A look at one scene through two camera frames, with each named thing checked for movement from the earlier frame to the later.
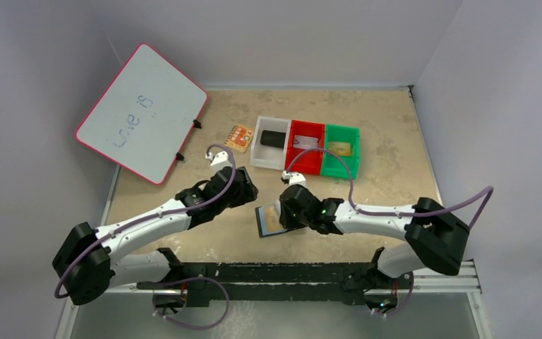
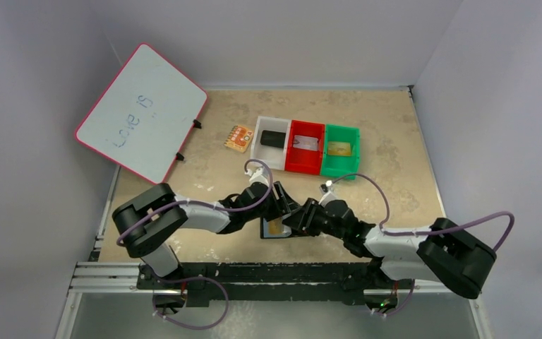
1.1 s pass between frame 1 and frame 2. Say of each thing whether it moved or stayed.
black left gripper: moved
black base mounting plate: stayed
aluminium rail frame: stayed
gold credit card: stayed
